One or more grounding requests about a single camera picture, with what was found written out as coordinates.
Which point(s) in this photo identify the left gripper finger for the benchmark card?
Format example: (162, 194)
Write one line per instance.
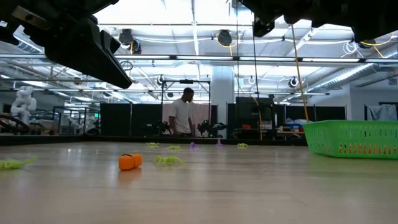
(81, 53)
(110, 39)

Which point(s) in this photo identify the green plastic spider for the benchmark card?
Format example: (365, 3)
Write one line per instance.
(174, 147)
(12, 164)
(242, 145)
(152, 144)
(168, 160)

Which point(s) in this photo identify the orange plastic skeleton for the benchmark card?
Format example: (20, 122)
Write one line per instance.
(129, 161)

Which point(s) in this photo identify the purple plastic witch hat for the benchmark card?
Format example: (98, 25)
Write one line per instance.
(193, 145)
(219, 142)

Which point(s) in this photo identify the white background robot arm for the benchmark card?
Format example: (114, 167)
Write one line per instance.
(23, 104)

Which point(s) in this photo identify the black background robot arm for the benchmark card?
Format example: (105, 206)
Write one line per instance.
(158, 127)
(211, 127)

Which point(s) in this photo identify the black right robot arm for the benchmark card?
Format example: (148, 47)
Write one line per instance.
(357, 15)

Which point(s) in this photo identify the black partition panel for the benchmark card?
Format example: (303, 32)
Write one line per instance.
(146, 119)
(115, 119)
(326, 112)

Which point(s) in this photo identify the long ceiling light strip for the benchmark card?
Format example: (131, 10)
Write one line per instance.
(202, 57)

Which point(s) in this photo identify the person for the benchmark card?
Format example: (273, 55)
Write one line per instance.
(182, 115)

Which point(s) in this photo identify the black equipment rack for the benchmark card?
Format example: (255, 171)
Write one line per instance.
(253, 112)

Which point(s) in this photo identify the pink backdrop curtain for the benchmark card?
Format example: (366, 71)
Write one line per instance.
(202, 113)

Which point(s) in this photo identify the grey hanging cloth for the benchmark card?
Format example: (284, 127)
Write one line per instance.
(384, 112)

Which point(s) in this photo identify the green plastic basket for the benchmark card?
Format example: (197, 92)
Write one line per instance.
(351, 140)

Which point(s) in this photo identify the black camera gantry frame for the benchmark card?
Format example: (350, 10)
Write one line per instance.
(186, 81)

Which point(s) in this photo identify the silver ventilation duct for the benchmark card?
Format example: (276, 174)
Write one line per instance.
(342, 76)

